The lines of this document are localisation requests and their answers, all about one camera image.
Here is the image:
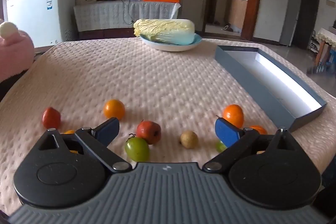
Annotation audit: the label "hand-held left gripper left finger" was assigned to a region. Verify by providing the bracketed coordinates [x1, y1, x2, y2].
[37, 117, 133, 174]

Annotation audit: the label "small red apple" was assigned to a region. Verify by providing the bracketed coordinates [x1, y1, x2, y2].
[136, 120, 162, 145]
[42, 107, 62, 129]

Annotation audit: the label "dining table with lace cloth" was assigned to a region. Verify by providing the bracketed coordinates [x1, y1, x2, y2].
[315, 27, 336, 56]

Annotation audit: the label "dark wooden door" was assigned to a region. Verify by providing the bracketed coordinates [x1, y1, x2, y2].
[299, 0, 321, 50]

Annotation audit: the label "light blue plate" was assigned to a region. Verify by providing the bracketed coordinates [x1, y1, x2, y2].
[140, 33, 203, 52]

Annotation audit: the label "green tomato with stem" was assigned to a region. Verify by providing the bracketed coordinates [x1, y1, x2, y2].
[124, 134, 150, 162]

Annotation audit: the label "white chest freezer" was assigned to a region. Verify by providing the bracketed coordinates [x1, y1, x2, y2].
[6, 0, 76, 48]

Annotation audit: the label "pink textured table cover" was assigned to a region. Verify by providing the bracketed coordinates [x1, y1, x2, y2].
[0, 36, 336, 216]

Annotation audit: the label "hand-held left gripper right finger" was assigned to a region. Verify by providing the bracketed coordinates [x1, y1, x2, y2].
[202, 118, 300, 174]

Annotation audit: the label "black cable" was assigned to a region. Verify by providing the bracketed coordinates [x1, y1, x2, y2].
[122, 0, 134, 25]

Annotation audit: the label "napa cabbage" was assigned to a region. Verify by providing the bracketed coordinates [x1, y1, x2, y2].
[133, 18, 195, 45]

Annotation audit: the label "grey cardboard box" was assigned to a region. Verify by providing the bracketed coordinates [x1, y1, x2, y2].
[215, 45, 328, 132]

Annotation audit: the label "small orange tangerine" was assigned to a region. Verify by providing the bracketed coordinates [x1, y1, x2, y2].
[248, 125, 268, 155]
[64, 130, 79, 154]

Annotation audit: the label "white lace cabinet cover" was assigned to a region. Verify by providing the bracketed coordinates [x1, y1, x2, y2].
[73, 0, 182, 32]

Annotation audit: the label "silver refrigerator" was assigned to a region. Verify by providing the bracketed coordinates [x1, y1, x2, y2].
[280, 0, 302, 46]

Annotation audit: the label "wooden kitchen counter cabinet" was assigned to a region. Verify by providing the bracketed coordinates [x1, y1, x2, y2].
[227, 0, 248, 30]

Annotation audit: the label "pink plush item with pompom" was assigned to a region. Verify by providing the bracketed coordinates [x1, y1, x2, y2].
[0, 21, 34, 83]

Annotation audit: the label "brown television cabinet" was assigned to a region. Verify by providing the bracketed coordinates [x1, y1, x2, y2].
[78, 27, 135, 40]

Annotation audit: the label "brown longan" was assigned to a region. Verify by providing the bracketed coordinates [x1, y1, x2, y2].
[180, 130, 198, 149]

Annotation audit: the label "orange tangerine with stem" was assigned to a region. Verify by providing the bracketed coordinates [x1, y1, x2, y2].
[216, 104, 244, 128]

